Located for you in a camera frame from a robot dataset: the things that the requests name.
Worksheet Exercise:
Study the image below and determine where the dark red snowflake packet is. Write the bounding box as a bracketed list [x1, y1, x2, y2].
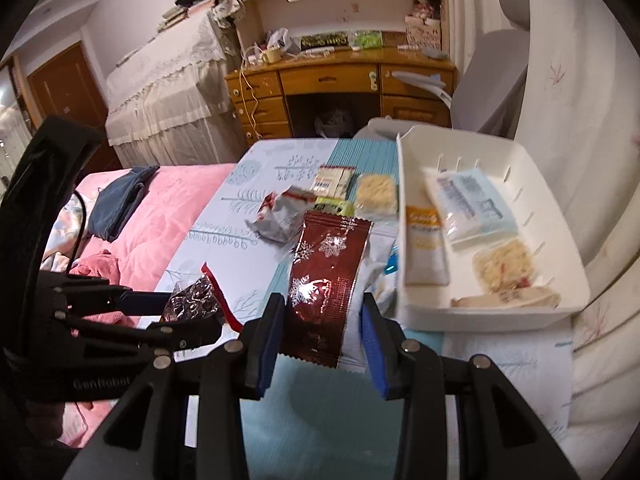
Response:
[281, 211, 374, 370]

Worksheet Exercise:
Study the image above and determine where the light blue bread packet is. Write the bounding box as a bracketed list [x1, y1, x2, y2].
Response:
[425, 166, 519, 247]

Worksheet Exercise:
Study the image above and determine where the dark printed box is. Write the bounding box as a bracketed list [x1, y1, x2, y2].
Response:
[299, 32, 351, 52]

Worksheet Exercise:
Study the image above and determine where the stack of books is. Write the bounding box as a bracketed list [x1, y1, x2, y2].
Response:
[157, 0, 213, 33]

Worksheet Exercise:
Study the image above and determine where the patterned fabric bag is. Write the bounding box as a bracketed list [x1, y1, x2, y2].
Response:
[211, 0, 247, 25]

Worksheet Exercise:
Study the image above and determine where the white plastic bin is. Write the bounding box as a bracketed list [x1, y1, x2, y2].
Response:
[396, 122, 592, 333]

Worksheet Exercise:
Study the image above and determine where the orange biscuit packet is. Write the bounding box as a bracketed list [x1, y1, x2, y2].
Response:
[342, 230, 401, 363]

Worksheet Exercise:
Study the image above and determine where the coral pink garment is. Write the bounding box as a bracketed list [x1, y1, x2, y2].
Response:
[69, 249, 132, 328]

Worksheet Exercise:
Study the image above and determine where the floral white blanket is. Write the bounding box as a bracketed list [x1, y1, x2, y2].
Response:
[42, 205, 83, 273]

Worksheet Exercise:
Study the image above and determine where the green pack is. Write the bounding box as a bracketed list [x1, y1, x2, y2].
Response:
[350, 30, 384, 51]

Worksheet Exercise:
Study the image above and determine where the orange and white sachet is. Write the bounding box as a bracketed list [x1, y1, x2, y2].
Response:
[404, 204, 452, 287]

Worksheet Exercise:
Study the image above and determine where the white lace cover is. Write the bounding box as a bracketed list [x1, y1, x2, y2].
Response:
[104, 9, 243, 167]

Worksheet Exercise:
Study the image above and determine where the grey office chair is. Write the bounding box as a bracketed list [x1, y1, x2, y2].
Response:
[352, 0, 532, 142]

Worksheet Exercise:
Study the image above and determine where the printed cardboard box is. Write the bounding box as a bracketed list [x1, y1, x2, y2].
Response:
[404, 22, 443, 50]

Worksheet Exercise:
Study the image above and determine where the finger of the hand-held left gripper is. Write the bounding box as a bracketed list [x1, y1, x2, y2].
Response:
[70, 315, 243, 357]
[50, 272, 169, 319]

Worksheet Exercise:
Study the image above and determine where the green snack packet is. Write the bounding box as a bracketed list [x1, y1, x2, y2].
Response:
[314, 197, 357, 217]

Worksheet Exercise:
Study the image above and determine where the brown wooden door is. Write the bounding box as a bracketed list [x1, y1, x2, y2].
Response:
[0, 42, 123, 183]

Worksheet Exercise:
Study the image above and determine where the black cable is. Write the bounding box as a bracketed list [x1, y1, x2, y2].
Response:
[67, 191, 91, 273]

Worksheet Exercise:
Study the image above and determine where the pink blanket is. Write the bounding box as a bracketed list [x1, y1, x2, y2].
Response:
[47, 162, 240, 453]

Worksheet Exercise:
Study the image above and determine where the white plastic bag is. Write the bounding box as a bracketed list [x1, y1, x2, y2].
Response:
[264, 27, 294, 55]

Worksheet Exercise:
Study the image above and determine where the teal striped table mat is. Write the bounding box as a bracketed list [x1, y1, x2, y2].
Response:
[240, 139, 446, 480]

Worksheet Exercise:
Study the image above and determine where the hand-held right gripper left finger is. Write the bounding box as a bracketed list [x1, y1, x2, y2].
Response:
[65, 292, 287, 480]

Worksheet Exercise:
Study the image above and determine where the navy cloth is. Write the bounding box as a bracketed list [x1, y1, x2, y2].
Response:
[87, 165, 162, 242]

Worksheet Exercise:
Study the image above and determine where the beige red-edged snack packet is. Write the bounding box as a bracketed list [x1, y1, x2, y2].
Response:
[311, 164, 357, 200]

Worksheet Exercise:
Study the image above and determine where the bag under desk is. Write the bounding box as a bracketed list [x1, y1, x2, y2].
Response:
[314, 107, 357, 139]

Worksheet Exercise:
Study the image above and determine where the puffed rice cake packet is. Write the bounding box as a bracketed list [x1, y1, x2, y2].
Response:
[355, 173, 400, 218]
[471, 238, 537, 295]

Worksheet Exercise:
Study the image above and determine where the white cable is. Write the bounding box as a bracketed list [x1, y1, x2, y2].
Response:
[239, 55, 266, 143]

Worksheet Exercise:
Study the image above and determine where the wooden desk with drawers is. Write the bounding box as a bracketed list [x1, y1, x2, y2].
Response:
[225, 49, 459, 142]

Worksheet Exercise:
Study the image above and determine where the wooden bookshelf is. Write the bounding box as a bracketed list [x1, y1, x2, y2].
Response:
[217, 0, 451, 56]

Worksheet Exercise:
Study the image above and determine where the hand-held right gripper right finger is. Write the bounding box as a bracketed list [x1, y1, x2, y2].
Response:
[361, 293, 581, 480]

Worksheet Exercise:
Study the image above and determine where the silver and red snack packet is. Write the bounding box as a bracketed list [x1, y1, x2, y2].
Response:
[244, 184, 325, 245]

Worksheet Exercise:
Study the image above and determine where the clear red date packet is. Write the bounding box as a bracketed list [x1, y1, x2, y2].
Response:
[160, 261, 242, 335]

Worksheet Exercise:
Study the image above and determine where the floral cream curtain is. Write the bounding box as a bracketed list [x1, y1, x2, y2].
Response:
[442, 0, 640, 461]

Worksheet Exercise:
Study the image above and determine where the brown-haired doll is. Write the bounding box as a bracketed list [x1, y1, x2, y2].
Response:
[405, 0, 444, 26]

